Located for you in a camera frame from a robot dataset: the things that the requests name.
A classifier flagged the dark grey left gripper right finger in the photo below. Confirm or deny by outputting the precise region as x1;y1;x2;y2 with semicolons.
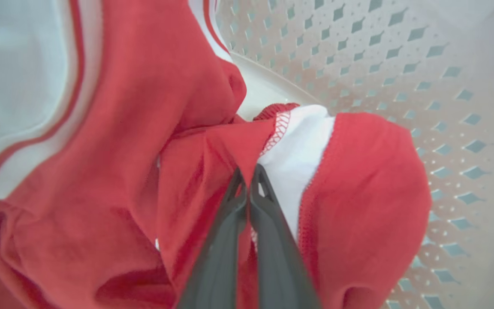
250;164;321;309

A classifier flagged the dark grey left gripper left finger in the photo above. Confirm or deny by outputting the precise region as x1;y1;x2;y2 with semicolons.
177;167;248;309

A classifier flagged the red and white garment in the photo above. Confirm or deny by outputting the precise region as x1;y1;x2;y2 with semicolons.
0;0;433;309

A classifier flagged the white perforated laundry basket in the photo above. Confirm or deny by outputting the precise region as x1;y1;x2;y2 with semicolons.
215;0;494;309

